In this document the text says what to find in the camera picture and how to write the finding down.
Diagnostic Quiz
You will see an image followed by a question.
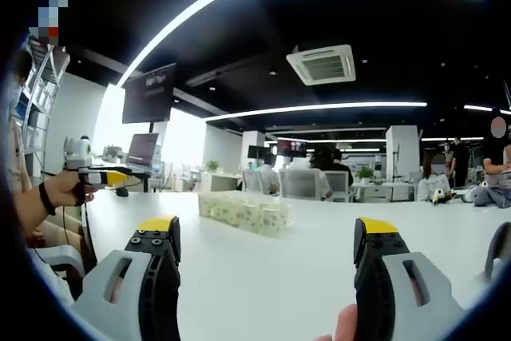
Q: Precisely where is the cluster of white paper cups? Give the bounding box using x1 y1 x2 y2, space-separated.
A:
197 191 291 237

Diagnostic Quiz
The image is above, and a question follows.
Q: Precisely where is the long ceiling light strip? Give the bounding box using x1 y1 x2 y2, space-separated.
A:
114 0 487 87

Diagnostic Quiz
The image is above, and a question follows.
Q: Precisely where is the hanging dark screen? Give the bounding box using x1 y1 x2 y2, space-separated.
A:
121 62 177 125

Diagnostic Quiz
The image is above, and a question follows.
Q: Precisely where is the person's right hand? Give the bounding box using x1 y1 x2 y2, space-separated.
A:
314 303 358 341

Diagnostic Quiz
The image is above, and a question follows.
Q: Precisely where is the black wristband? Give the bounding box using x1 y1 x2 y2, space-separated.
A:
38 181 58 217

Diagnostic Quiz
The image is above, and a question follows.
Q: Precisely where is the white mesh office chair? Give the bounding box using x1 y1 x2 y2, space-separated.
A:
278 167 325 199
323 169 353 203

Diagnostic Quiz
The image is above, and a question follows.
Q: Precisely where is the grey curved object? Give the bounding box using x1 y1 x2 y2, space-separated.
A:
483 220 511 284

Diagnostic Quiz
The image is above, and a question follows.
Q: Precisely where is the ceiling air conditioner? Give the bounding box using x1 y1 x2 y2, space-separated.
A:
285 42 357 87

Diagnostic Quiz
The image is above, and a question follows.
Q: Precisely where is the person's leg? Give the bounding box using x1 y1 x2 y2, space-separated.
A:
26 212 88 250

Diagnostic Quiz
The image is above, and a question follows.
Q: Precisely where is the person's left hand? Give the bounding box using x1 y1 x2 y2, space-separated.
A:
50 171 97 215

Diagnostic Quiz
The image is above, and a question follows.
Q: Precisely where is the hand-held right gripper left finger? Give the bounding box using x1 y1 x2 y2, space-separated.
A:
69 215 182 341

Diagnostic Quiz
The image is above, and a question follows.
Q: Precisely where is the white table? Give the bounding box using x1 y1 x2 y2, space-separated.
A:
81 188 511 341

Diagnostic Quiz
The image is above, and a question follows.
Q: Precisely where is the metal storage shelf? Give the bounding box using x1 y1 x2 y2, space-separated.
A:
15 35 72 176

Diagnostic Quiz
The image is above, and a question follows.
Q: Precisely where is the dark desk monitor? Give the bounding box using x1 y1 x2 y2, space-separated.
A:
125 132 161 169

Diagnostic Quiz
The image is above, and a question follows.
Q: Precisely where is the wall display screen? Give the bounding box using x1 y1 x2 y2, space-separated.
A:
276 139 309 157

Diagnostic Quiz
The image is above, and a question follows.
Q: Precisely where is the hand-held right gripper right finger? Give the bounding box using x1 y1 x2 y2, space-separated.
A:
353 216 467 341

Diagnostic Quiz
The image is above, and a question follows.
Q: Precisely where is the black monitor on stand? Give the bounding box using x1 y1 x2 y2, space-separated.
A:
246 144 267 161

